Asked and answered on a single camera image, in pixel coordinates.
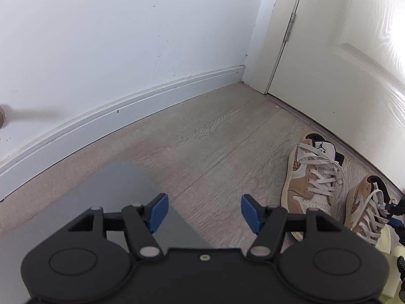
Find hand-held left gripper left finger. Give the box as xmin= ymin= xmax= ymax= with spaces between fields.
xmin=62 ymin=193 xmax=169 ymax=262

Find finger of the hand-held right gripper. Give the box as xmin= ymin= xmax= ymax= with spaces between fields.
xmin=384 ymin=193 xmax=405 ymax=247

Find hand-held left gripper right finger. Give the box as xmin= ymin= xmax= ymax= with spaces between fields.
xmin=241 ymin=194 xmax=347 ymax=262

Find beige white laced sneaker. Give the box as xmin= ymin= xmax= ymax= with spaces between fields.
xmin=281 ymin=132 xmax=345 ymax=241
xmin=343 ymin=174 xmax=403 ymax=246

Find pale green slide slipper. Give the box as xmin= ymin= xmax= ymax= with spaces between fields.
xmin=375 ymin=226 xmax=405 ymax=304

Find person's right hand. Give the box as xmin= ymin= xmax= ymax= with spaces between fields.
xmin=396 ymin=255 xmax=405 ymax=293

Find grey flat board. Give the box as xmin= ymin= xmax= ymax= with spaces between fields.
xmin=0 ymin=161 xmax=209 ymax=304

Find white baseboard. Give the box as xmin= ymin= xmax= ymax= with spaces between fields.
xmin=0 ymin=65 xmax=246 ymax=201

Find white panelled door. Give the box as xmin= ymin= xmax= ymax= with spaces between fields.
xmin=267 ymin=0 xmax=405 ymax=191

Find metal door hinge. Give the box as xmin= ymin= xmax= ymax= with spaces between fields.
xmin=284 ymin=13 xmax=297 ymax=42

